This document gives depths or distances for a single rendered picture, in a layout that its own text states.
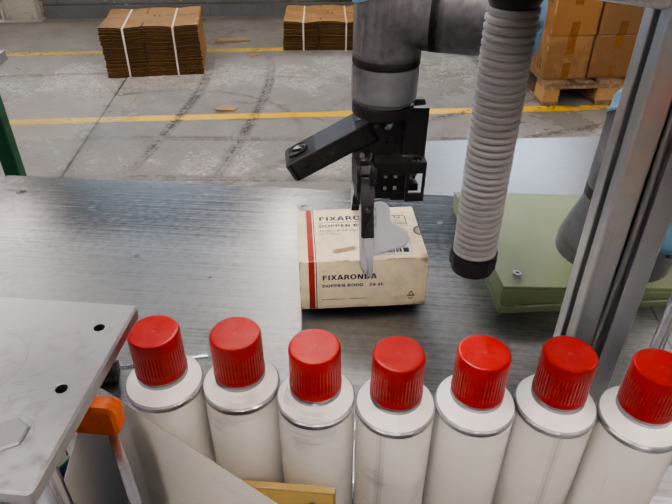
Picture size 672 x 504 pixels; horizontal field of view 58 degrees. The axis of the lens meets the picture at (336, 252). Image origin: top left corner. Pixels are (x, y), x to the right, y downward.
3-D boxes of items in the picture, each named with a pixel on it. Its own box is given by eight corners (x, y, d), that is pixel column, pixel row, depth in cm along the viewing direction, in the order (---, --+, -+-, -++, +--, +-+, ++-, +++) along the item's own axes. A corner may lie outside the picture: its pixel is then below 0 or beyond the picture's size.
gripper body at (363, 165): (422, 207, 73) (433, 112, 66) (351, 209, 72) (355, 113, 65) (411, 177, 79) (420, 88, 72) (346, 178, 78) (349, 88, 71)
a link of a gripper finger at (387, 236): (411, 278, 72) (410, 200, 71) (362, 279, 71) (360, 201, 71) (406, 275, 75) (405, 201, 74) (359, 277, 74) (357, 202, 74)
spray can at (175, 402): (154, 541, 48) (96, 356, 36) (175, 483, 52) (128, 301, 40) (218, 547, 48) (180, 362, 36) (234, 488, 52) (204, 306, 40)
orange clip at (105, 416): (68, 434, 33) (57, 407, 32) (83, 406, 35) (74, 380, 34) (120, 438, 33) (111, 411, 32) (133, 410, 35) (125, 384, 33)
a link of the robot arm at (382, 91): (354, 73, 63) (348, 50, 69) (353, 115, 65) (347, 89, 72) (426, 73, 63) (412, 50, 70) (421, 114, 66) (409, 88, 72)
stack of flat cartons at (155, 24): (106, 78, 399) (95, 29, 381) (118, 54, 443) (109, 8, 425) (205, 74, 407) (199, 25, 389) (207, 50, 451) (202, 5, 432)
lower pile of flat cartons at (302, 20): (282, 51, 450) (280, 21, 437) (286, 31, 494) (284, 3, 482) (368, 50, 451) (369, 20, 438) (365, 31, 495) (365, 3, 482)
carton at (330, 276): (300, 309, 78) (298, 262, 73) (299, 254, 88) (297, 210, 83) (423, 303, 78) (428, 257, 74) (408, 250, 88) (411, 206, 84)
